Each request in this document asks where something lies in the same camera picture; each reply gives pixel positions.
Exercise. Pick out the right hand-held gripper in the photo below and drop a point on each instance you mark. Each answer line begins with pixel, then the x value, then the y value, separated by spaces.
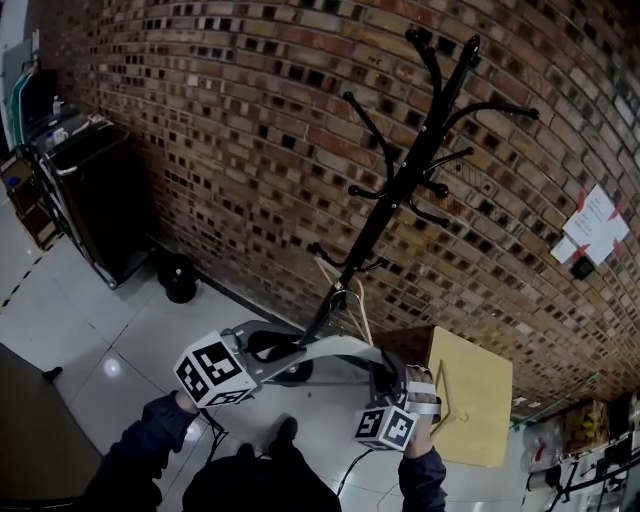
pixel 385 425

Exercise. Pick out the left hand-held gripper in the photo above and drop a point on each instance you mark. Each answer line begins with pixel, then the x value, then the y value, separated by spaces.
pixel 212 372

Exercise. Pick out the white hanger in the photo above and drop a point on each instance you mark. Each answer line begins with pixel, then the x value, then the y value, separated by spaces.
pixel 340 347

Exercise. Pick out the black metal coat rack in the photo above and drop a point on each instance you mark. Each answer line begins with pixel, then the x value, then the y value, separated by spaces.
pixel 400 185

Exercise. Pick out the person's left forearm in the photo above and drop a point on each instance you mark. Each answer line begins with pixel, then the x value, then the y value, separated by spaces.
pixel 145 445

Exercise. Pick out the person's right forearm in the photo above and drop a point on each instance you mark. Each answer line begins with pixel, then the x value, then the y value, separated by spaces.
pixel 422 475

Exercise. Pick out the beige wooden hanger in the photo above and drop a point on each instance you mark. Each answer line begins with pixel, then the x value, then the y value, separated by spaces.
pixel 366 325

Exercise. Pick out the person's right hand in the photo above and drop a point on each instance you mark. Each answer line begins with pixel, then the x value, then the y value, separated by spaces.
pixel 424 395

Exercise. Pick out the light wooden table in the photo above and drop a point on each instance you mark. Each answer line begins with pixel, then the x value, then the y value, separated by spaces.
pixel 480 400

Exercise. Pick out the small black round bin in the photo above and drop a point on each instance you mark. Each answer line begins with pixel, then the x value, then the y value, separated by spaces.
pixel 177 280

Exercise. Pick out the person's dark clothed body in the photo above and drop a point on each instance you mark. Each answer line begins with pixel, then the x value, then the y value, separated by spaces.
pixel 260 480

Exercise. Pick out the striped cardboard box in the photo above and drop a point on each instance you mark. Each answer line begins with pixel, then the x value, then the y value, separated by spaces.
pixel 586 425

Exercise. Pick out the black tripod stand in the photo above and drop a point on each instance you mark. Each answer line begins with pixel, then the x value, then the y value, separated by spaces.
pixel 575 480

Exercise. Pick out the small white card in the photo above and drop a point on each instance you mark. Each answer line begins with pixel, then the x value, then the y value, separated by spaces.
pixel 564 250

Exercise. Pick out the black rolling cabinet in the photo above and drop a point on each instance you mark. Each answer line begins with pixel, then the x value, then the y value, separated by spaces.
pixel 100 200

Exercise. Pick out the white paper notice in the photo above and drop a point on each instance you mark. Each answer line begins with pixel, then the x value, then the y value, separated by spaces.
pixel 595 225

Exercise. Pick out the small clear bottle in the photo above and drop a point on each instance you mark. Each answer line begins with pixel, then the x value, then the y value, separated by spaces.
pixel 58 106

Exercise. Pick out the small black wall device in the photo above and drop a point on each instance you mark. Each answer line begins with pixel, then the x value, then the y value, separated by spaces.
pixel 583 269

